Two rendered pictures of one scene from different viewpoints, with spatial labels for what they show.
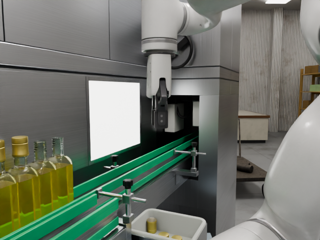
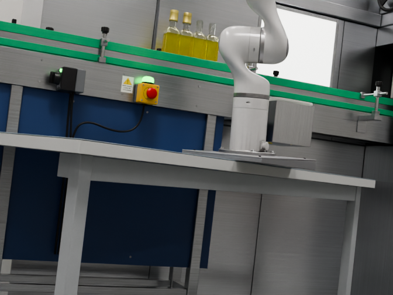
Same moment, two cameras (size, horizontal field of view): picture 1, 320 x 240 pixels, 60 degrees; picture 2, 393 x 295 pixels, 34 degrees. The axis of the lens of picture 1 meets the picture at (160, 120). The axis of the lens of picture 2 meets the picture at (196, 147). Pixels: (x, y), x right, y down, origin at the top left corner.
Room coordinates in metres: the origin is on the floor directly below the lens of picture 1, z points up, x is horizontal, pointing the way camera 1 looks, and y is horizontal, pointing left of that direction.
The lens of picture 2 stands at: (-1.24, -1.48, 0.71)
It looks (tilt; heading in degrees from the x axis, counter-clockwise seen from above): 2 degrees up; 42
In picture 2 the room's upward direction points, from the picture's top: 6 degrees clockwise
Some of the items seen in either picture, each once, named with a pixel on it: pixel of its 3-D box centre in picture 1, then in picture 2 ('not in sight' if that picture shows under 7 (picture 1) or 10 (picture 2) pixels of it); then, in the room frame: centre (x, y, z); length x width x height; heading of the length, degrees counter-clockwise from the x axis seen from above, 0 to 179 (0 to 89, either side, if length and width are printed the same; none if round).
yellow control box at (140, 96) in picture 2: not in sight; (146, 94); (0.37, 0.23, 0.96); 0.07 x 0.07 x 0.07; 66
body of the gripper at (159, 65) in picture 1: (159, 74); not in sight; (0.67, 0.00, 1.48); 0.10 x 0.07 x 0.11; 8
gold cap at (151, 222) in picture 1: (151, 225); not in sight; (0.93, 0.03, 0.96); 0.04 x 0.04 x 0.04
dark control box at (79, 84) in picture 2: not in sight; (70, 81); (0.11, 0.34, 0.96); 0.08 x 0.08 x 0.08; 66
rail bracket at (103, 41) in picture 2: not in sight; (104, 44); (0.22, 0.32, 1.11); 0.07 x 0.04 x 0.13; 66
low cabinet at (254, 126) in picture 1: (229, 125); not in sight; (8.41, -2.11, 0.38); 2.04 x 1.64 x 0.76; 2
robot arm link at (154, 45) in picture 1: (159, 47); not in sight; (0.67, 0.00, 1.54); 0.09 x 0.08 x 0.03; 8
